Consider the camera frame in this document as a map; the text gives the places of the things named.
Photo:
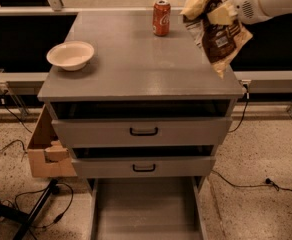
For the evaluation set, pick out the brown chip bag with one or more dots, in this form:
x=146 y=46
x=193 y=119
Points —
x=220 y=43

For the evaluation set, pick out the metal rail bracket left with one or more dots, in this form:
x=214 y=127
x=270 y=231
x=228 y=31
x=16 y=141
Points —
x=8 y=91

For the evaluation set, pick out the cardboard box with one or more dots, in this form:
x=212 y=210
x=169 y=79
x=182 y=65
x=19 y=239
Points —
x=46 y=155

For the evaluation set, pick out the black tripod stand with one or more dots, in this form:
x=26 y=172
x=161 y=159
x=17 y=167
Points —
x=26 y=219

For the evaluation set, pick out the black drawer handle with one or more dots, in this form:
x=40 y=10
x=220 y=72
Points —
x=144 y=169
x=143 y=132

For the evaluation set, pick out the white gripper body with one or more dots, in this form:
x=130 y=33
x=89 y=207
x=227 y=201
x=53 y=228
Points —
x=245 y=4

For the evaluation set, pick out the grey bottom drawer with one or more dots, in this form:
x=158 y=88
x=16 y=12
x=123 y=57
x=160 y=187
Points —
x=146 y=209

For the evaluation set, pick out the black middle drawer handle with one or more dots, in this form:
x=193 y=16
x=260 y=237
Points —
x=144 y=169

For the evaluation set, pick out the grey middle drawer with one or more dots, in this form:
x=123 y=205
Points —
x=174 y=161

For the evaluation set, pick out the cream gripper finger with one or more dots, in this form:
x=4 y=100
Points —
x=224 y=14

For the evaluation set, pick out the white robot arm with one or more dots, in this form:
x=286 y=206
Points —
x=276 y=8

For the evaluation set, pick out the grey drawer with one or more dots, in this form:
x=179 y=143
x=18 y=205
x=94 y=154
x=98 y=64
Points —
x=174 y=161
x=107 y=123
x=146 y=209

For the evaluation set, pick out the grey top drawer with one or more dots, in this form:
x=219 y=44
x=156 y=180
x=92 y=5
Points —
x=107 y=123

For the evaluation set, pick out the grey drawer cabinet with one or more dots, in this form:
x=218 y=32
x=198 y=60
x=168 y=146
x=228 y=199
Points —
x=132 y=64

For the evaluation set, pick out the black top drawer handle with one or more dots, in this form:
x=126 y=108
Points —
x=143 y=132

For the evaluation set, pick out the orange soda can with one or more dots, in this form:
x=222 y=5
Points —
x=161 y=17

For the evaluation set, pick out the white paper bowl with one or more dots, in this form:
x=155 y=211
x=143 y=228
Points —
x=71 y=55

